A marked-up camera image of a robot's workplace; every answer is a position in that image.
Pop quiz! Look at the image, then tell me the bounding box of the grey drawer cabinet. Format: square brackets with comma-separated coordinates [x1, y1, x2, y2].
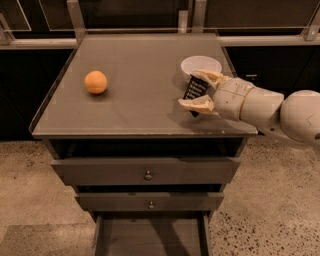
[28, 32, 262, 256]

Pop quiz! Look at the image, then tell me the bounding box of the grey top drawer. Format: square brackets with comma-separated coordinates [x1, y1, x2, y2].
[51, 157, 240, 186]

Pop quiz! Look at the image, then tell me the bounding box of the white ceramic bowl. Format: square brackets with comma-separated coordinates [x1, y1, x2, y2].
[180, 56, 222, 81]

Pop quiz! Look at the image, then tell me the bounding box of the grey middle drawer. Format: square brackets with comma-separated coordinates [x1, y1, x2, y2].
[76, 192, 224, 212]

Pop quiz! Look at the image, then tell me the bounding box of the orange fruit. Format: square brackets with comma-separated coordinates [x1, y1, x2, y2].
[84, 71, 108, 95]

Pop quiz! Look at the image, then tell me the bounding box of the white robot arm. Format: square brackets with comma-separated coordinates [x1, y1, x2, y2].
[179, 69, 320, 150]

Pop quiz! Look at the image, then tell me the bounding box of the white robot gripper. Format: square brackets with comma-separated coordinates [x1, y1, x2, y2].
[178, 69, 254, 121]

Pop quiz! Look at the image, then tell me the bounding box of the metal rail frame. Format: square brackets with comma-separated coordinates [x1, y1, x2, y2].
[0, 0, 320, 49]

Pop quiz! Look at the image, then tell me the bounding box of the black rxbar chocolate bar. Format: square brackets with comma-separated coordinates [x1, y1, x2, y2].
[182, 75, 211, 118]

